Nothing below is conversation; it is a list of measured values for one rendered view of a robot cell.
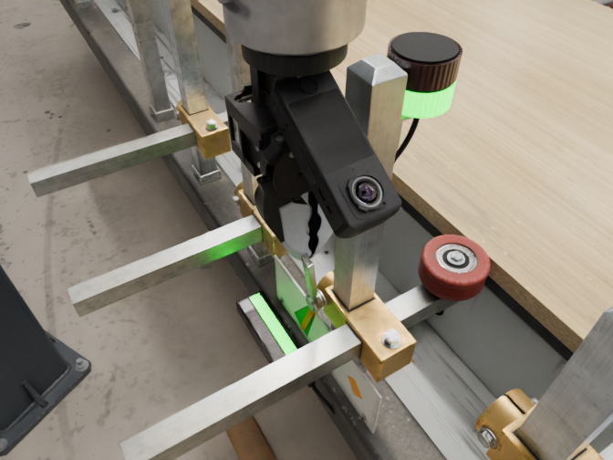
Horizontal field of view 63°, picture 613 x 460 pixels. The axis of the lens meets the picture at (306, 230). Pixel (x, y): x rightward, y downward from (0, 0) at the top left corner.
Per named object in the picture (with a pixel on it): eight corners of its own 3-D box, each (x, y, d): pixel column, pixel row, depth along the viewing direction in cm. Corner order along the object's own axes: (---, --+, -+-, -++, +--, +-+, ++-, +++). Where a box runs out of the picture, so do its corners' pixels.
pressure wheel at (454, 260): (436, 347, 64) (455, 292, 55) (396, 303, 68) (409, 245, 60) (482, 319, 67) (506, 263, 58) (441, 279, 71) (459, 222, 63)
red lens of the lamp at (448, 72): (416, 99, 40) (420, 72, 38) (370, 67, 43) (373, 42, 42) (472, 78, 42) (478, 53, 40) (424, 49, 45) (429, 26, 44)
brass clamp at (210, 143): (202, 161, 88) (198, 137, 85) (175, 123, 96) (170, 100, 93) (234, 150, 90) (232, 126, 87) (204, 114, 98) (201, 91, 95)
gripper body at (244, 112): (306, 130, 46) (305, -6, 37) (359, 182, 41) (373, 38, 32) (229, 157, 43) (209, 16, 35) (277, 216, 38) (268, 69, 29)
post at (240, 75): (262, 285, 90) (234, 14, 55) (253, 272, 92) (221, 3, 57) (279, 277, 91) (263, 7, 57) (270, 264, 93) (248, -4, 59)
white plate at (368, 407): (370, 434, 65) (379, 400, 58) (275, 297, 81) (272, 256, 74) (374, 433, 66) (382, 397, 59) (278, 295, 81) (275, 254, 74)
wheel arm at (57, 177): (39, 203, 80) (28, 182, 77) (35, 190, 82) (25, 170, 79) (277, 123, 96) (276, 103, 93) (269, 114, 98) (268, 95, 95)
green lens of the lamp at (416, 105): (410, 125, 41) (415, 101, 40) (368, 92, 45) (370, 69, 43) (465, 105, 43) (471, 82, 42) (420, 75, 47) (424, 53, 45)
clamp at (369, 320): (376, 383, 58) (381, 361, 54) (315, 301, 66) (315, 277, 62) (414, 361, 60) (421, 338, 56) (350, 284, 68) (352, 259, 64)
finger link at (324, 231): (308, 216, 51) (308, 141, 45) (340, 254, 48) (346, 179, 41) (282, 227, 50) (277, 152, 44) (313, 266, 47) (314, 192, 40)
